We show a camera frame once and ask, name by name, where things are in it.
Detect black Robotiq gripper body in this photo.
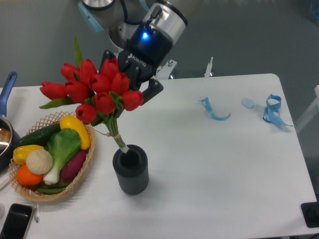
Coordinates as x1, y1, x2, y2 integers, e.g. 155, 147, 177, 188
118, 24, 172, 90

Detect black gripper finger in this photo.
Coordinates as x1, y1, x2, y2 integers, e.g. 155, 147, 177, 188
99, 50, 118, 74
140, 78, 163, 105

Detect red tulip bouquet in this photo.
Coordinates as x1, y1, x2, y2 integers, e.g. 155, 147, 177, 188
40, 39, 144, 153

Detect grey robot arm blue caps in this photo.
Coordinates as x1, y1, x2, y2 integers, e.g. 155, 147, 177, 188
78, 0, 188, 103

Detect dark grey ribbed vase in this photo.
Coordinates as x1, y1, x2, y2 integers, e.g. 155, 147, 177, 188
113, 144, 149, 195

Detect blue curved tape strip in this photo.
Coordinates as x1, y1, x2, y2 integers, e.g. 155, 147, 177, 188
199, 97, 231, 121

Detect yellow toy squash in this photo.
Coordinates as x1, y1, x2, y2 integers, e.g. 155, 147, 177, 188
59, 115, 91, 150

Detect pale blue bottle cap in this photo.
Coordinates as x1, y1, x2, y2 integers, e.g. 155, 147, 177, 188
241, 98, 255, 109

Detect green toy bok choy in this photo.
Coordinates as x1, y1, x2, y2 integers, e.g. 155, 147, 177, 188
43, 128, 81, 185

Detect green toy cucumber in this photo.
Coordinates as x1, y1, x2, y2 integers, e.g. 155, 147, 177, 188
16, 124, 61, 147

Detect purple toy sweet potato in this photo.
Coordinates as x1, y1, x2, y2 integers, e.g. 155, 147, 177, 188
61, 150, 86, 181

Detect tangled blue ribbon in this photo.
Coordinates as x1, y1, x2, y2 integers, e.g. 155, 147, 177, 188
262, 94, 293, 127

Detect cream toy steamed bun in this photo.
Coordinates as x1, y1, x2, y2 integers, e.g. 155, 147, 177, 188
25, 149, 53, 175

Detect yellow toy bell pepper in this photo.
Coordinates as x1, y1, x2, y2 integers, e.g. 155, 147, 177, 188
13, 144, 44, 165

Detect green toy pea pods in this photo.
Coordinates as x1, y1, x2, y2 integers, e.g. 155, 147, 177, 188
36, 183, 69, 195

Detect orange toy fruit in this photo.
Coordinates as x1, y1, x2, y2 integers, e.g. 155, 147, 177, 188
16, 164, 43, 186

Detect woven wicker basket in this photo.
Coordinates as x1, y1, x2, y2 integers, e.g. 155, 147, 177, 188
8, 112, 96, 202

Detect small clear clip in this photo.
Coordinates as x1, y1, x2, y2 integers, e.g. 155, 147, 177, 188
34, 204, 40, 223

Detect black smartphone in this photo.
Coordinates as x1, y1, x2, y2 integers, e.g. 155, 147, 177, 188
0, 203, 33, 239

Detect black device at table edge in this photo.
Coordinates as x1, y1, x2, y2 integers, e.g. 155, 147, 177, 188
301, 202, 319, 228

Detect white metal mounting frame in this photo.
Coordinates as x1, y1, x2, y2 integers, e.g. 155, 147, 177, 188
155, 56, 214, 80

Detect dark saucepan blue handle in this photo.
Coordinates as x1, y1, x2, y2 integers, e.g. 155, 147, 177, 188
0, 72, 20, 170

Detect white frame at right edge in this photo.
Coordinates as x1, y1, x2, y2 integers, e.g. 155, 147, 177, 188
295, 85, 319, 134

